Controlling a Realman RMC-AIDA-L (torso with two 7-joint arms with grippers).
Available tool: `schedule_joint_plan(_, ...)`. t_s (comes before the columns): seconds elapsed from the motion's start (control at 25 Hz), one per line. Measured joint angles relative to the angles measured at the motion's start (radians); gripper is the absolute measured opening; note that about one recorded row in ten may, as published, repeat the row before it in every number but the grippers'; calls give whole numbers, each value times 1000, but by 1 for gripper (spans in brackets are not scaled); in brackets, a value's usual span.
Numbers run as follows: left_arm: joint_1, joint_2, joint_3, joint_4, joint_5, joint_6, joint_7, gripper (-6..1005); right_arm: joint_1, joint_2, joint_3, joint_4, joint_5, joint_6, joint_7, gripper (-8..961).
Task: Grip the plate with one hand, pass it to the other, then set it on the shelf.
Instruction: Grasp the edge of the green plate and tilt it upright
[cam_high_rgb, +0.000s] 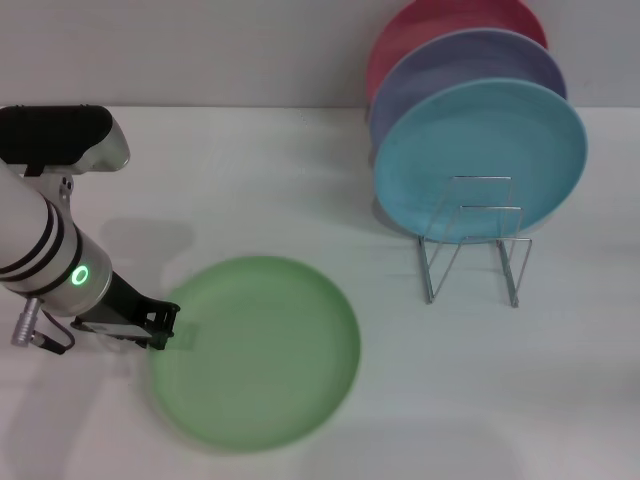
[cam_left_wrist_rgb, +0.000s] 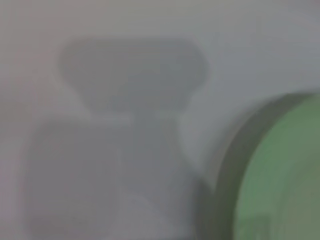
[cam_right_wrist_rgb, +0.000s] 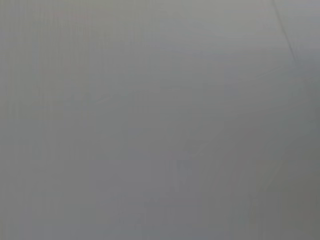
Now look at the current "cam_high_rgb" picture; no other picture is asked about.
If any purple plate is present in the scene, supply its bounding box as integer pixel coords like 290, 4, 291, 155
368, 28, 569, 151

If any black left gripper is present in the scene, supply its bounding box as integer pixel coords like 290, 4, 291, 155
69, 272, 182, 352

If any red plate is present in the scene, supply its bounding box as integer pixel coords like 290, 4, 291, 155
366, 0, 549, 109

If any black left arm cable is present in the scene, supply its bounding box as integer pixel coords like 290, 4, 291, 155
35, 309, 77, 356

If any light blue plate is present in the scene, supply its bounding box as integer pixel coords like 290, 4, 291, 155
372, 78, 589, 245

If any metal wire plate rack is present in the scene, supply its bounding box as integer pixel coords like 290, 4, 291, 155
417, 174, 533, 307

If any green plate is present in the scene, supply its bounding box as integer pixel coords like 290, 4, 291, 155
148, 255, 362, 455

